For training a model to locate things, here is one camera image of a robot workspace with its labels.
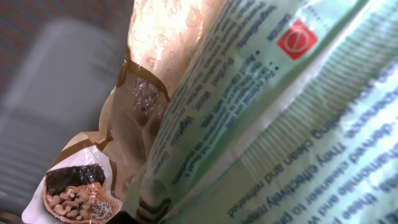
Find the teal wet wipes pack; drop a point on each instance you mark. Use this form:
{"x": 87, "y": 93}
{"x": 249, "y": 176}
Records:
{"x": 286, "y": 114}

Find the brown nut snack bag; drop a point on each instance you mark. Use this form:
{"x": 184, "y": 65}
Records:
{"x": 89, "y": 180}

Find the grey plastic mesh basket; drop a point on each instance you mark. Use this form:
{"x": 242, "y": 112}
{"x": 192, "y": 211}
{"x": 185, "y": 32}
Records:
{"x": 59, "y": 61}

